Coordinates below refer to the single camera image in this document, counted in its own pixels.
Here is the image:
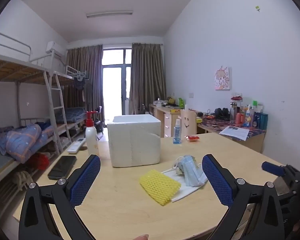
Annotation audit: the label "long wooden desk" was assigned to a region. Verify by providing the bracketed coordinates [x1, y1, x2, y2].
[149, 104, 267, 153]

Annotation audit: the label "white lotion bottle red pump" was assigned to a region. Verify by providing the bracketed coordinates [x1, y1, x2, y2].
[86, 111, 100, 157]

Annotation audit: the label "blue white bottle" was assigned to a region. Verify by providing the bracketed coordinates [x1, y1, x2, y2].
[244, 106, 252, 127]

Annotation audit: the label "white cord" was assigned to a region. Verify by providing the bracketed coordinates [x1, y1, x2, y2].
[170, 156, 188, 175]

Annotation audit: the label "red bag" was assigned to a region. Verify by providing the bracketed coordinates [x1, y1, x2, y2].
[27, 152, 50, 170]

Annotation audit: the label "ceiling tube light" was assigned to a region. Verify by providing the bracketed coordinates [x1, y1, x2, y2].
[86, 10, 134, 19]

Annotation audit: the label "printed paper sheet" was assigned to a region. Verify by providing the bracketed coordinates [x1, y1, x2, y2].
[219, 126, 250, 141]

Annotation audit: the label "blue plaid bedding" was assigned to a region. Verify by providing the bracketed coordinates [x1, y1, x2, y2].
[55, 107, 87, 123]

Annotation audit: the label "blue face mask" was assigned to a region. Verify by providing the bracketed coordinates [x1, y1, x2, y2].
[177, 155, 208, 187]

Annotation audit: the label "glass balcony door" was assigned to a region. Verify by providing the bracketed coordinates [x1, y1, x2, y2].
[102, 45, 133, 117]

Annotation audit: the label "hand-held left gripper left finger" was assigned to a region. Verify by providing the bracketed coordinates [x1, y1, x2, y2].
[18, 154, 101, 240]

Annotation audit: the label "cartoon wall poster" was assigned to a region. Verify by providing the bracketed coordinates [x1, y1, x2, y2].
[214, 66, 231, 90]

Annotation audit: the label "brown curtain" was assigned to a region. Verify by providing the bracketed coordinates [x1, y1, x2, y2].
[65, 44, 104, 128]
[129, 42, 167, 115]

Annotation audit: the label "beige cloth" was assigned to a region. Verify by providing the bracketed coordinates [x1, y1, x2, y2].
[11, 170, 30, 188]

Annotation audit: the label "green white box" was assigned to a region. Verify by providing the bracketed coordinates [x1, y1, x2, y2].
[251, 101, 263, 113]

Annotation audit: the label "teal bottle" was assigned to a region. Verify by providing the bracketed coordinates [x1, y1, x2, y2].
[259, 113, 268, 130]

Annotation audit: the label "white foam box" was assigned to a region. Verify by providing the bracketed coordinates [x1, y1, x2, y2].
[107, 115, 162, 168]

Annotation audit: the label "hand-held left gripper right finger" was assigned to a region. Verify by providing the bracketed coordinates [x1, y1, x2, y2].
[202, 154, 287, 240]

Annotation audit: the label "white metal bunk bed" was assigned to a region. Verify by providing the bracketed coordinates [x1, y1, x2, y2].
[0, 30, 65, 200]
[54, 65, 90, 145]

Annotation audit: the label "white air conditioner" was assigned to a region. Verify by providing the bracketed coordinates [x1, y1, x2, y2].
[45, 41, 65, 57]

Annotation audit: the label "small clear spray bottle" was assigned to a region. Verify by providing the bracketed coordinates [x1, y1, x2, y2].
[172, 119, 182, 145]

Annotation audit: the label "white tissue paper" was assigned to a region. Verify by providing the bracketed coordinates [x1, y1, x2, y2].
[161, 170, 205, 203]

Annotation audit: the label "dark hanging clothes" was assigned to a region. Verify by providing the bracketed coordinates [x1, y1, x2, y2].
[74, 76, 87, 90]

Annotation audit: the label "black headphones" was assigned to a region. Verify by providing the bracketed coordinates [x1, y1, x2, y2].
[214, 107, 230, 120]

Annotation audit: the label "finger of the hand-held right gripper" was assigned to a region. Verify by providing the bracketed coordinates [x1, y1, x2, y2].
[262, 161, 287, 177]

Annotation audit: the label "black smartphone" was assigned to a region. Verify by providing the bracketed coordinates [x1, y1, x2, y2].
[47, 155, 77, 180]

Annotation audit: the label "yellow foam net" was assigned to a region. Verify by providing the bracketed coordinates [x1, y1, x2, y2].
[139, 169, 182, 206]

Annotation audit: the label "white bunk bed ladder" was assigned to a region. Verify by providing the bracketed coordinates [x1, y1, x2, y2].
[44, 71, 72, 155]

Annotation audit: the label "white remote control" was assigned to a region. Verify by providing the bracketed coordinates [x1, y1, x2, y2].
[67, 137, 87, 154]

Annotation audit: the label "blue orange quilt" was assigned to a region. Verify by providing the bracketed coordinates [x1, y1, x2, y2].
[0, 124, 55, 164]

